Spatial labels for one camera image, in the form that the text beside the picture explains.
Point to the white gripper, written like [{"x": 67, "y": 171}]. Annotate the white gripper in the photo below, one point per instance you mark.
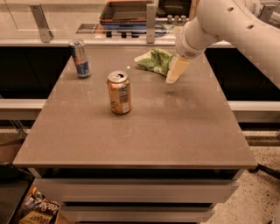
[{"x": 186, "y": 46}]

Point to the green jalapeno chip bag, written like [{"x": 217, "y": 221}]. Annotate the green jalapeno chip bag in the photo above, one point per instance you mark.
[{"x": 156, "y": 60}]

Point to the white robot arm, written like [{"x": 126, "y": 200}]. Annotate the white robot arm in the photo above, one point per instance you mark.
[{"x": 230, "y": 20}]

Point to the orange soda can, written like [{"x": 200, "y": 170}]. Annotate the orange soda can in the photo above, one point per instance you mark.
[{"x": 119, "y": 92}]

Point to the grey tray stack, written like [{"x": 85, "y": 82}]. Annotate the grey tray stack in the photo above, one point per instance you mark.
[{"x": 125, "y": 11}]

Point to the blue silver energy drink can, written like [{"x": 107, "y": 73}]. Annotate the blue silver energy drink can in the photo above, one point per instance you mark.
[{"x": 80, "y": 58}]

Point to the upper white drawer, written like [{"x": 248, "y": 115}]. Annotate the upper white drawer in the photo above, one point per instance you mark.
[{"x": 137, "y": 191}]

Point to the white drawer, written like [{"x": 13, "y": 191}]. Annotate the white drawer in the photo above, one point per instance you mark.
[
  {"x": 137, "y": 191},
  {"x": 136, "y": 214}
]

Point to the lower white drawer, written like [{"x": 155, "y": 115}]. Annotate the lower white drawer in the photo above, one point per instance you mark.
[{"x": 136, "y": 214}]

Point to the snack packages on floor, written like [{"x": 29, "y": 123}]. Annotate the snack packages on floor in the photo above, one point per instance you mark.
[{"x": 38, "y": 209}]

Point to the middle metal glass bracket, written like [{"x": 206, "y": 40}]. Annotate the middle metal glass bracket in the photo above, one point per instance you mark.
[{"x": 150, "y": 23}]

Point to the metal glass bracket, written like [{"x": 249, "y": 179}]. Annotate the metal glass bracket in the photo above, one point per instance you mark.
[
  {"x": 44, "y": 31},
  {"x": 150, "y": 23},
  {"x": 266, "y": 12}
]

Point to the right metal glass bracket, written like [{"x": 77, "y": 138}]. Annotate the right metal glass bracket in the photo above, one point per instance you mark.
[{"x": 266, "y": 12}]

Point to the left metal glass bracket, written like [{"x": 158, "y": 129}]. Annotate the left metal glass bracket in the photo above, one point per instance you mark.
[{"x": 44, "y": 31}]

